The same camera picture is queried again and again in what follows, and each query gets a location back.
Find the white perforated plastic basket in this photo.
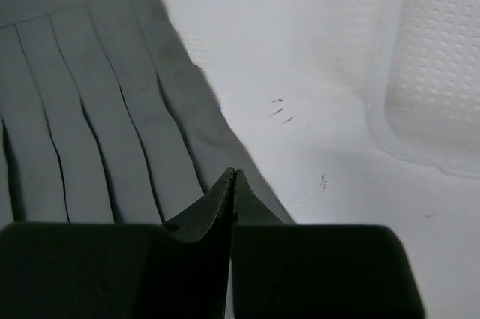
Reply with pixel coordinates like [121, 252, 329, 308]
[366, 0, 479, 179]

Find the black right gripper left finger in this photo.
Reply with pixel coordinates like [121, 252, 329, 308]
[1, 168, 235, 318]

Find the grey pleated skirt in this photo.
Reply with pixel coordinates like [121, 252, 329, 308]
[1, 0, 291, 226]

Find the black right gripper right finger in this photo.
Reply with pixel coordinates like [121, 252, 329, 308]
[232, 170, 425, 318]

